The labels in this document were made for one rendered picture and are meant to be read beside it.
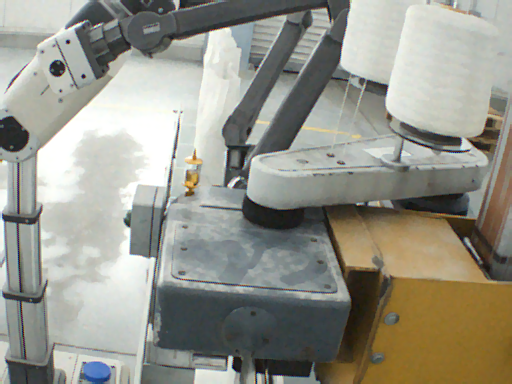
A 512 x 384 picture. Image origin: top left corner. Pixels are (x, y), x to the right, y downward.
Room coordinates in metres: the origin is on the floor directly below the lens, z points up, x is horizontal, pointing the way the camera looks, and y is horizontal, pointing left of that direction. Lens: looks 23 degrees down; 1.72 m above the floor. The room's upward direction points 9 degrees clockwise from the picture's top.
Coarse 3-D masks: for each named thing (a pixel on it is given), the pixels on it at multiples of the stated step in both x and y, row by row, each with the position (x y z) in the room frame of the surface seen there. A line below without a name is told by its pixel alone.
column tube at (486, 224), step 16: (496, 160) 0.89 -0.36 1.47; (496, 176) 0.88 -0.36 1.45; (496, 192) 0.87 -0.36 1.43; (480, 208) 0.90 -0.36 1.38; (496, 208) 0.85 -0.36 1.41; (480, 224) 0.89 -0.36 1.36; (496, 224) 0.84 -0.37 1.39; (480, 240) 0.87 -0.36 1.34; (496, 240) 0.82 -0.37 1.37; (496, 256) 0.81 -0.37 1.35; (496, 272) 0.80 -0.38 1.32
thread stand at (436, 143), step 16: (352, 80) 1.06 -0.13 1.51; (368, 80) 1.07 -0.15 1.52; (384, 96) 1.02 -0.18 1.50; (400, 128) 0.80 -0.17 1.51; (416, 128) 0.80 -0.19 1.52; (400, 144) 0.93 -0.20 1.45; (432, 144) 0.76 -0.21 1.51; (448, 144) 0.76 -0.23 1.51; (464, 144) 0.79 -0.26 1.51; (384, 160) 0.92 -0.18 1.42; (400, 160) 0.93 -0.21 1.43
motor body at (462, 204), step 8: (400, 200) 1.09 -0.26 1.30; (408, 200) 1.06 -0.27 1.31; (416, 200) 1.04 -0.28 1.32; (424, 200) 1.03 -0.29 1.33; (432, 200) 1.03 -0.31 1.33; (440, 200) 1.04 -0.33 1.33; (448, 200) 1.05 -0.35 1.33; (456, 200) 1.05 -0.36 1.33; (464, 200) 1.06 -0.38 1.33; (408, 208) 1.05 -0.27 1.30; (416, 208) 1.04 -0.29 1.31; (424, 208) 1.04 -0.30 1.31; (432, 208) 1.02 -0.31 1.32; (440, 208) 1.02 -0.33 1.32; (448, 208) 1.02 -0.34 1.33; (456, 208) 1.03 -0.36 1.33; (464, 208) 1.04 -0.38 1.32; (464, 216) 1.05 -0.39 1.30
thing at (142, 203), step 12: (144, 192) 0.87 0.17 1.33; (156, 192) 0.87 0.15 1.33; (132, 204) 0.83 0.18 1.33; (144, 204) 0.83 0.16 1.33; (156, 204) 0.83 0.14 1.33; (132, 216) 0.83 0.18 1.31; (144, 216) 0.83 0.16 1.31; (156, 216) 0.83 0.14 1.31; (132, 228) 0.83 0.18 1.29; (144, 228) 0.83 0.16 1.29; (156, 228) 0.83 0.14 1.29; (132, 240) 0.83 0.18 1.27; (144, 240) 0.83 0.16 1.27; (156, 240) 0.83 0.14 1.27; (132, 252) 0.83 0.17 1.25; (144, 252) 0.83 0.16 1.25; (156, 252) 0.83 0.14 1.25
